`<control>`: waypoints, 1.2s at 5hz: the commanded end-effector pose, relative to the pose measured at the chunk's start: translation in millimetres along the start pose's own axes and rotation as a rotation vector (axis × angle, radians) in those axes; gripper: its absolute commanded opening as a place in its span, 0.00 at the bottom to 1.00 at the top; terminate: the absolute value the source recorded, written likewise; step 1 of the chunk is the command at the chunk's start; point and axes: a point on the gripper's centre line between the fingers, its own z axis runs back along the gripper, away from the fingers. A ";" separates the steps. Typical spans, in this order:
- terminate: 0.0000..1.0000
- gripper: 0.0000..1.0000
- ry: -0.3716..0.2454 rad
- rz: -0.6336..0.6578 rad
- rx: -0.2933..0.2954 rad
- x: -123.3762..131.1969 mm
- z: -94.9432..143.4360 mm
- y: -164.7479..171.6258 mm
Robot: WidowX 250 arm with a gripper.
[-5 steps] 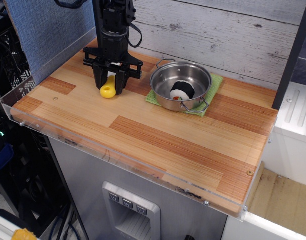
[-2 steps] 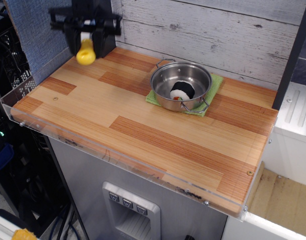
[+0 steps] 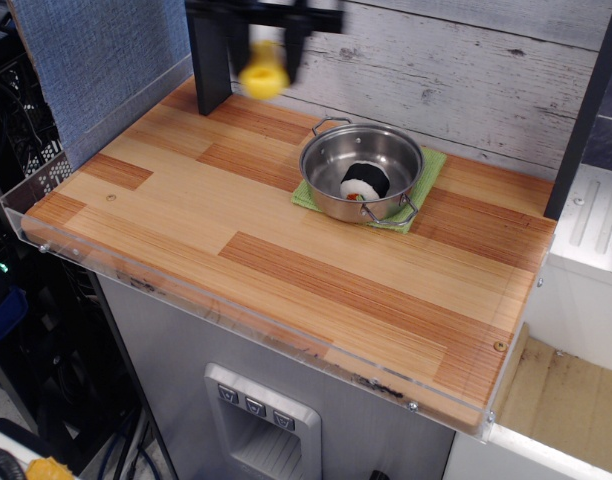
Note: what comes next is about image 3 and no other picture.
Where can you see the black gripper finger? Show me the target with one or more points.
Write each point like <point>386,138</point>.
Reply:
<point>239,45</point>
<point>294,41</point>

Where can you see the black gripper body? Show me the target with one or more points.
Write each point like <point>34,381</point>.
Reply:
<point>270,13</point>

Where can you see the yellow handled toy knife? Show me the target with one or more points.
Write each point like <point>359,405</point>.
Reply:
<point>264,77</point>

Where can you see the blue fabric panel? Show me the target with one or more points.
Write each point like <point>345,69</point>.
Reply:
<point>103,64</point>

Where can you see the stainless steel pot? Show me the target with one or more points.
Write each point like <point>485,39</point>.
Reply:
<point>339,142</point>

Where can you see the toy sushi roll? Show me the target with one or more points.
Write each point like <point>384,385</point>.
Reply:
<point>364,181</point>

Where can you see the green cloth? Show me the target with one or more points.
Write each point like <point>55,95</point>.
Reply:
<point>426,175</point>

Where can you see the black plastic crate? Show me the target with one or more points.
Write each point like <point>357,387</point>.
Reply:
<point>28,133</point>

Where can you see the clear acrylic table guard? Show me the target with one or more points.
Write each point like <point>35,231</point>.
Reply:
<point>424,317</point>

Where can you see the silver toy fridge cabinet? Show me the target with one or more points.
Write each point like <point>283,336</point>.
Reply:
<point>228,407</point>

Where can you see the white toy sink unit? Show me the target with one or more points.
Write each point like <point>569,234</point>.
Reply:
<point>554,418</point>

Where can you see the dark left post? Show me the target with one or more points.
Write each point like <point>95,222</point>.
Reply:
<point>210,63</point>

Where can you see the dark post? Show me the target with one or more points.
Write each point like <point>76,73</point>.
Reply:
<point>582,129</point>
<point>210,63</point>

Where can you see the dark right post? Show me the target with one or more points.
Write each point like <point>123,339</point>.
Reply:
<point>582,129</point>

